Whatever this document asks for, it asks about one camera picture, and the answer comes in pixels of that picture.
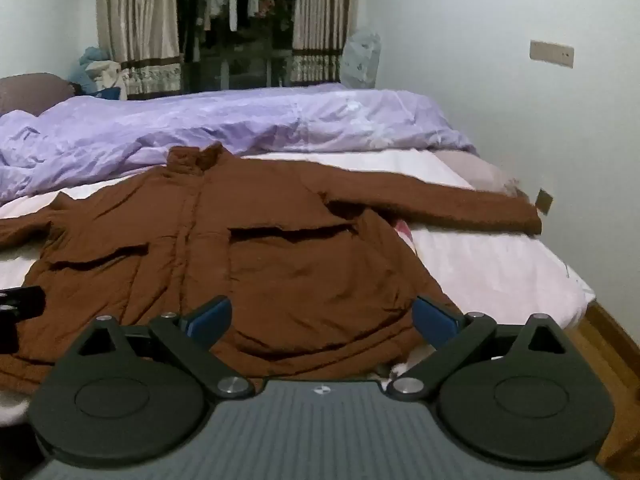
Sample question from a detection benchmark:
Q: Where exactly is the mauve padded headboard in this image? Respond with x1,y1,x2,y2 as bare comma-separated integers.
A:
0,72,76,116

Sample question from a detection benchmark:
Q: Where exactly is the brown jacket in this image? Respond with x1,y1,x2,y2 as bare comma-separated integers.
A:
0,142,544,393

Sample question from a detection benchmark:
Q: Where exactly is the beige striped curtain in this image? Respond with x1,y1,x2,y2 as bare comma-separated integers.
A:
95,0,183,102
290,0,360,87

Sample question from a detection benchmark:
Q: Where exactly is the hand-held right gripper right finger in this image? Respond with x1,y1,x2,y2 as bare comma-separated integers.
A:
390,295,567,402

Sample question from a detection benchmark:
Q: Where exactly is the pink bed sheet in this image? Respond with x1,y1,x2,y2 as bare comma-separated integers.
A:
0,147,598,431

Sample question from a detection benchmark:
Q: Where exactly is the pile of clothes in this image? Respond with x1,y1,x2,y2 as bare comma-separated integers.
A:
79,46,113,93

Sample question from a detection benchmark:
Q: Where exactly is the beige wall plate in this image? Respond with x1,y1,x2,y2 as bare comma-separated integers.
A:
529,40,575,68

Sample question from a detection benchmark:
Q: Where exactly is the purple duvet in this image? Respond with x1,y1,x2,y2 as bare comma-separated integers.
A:
0,83,478,206

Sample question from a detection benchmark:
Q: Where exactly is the white cloth bag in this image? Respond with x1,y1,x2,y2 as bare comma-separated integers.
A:
92,60,128,101

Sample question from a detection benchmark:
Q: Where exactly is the rack of hanging clothes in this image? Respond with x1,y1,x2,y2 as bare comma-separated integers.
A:
176,0,299,63

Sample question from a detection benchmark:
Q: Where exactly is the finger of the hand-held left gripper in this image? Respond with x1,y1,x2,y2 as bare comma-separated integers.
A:
0,286,47,356

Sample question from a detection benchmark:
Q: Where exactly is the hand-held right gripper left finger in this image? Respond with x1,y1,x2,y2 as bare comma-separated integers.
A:
80,296,255,400

